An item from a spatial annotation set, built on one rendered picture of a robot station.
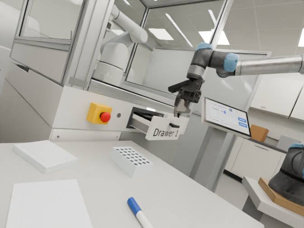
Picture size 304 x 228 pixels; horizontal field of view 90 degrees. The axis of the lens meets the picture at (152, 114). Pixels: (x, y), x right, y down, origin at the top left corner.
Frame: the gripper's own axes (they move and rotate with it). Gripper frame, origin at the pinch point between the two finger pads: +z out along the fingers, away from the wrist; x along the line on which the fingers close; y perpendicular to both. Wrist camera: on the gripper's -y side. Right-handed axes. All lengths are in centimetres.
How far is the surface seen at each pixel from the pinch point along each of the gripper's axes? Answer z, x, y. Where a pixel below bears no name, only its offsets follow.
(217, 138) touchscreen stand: 13, 100, 1
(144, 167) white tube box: 17.1, -30.0, 11.8
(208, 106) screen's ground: -14, 87, -15
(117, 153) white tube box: 16.9, -33.4, 2.8
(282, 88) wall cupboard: -110, 326, 32
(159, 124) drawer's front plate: 6.6, -9.7, -1.1
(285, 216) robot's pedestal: 21, 11, 52
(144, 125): 9.5, -12.8, -6.3
